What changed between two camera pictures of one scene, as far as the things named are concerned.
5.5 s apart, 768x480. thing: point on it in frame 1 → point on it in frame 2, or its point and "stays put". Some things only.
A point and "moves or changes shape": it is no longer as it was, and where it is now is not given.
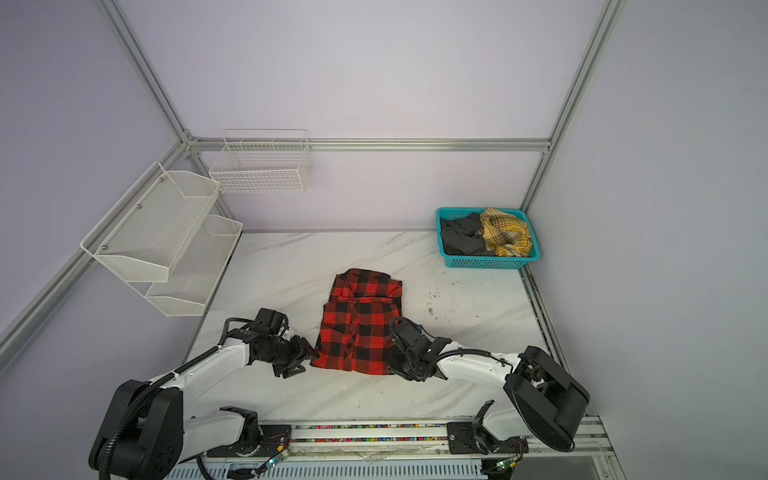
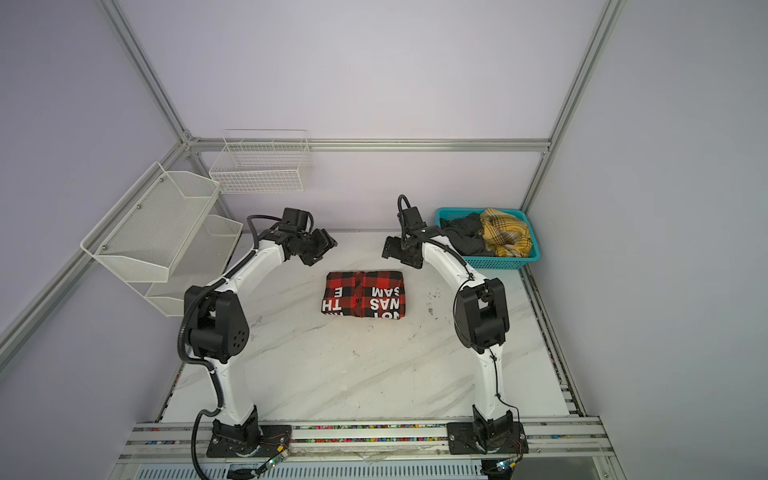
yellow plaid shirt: [505, 235] stays put
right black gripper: [392, 363] → [390, 250]
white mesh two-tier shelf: [163, 240] stays put
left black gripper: [301, 351] → [325, 241]
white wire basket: [262, 161] stays put
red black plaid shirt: [357, 317] moves or changes shape
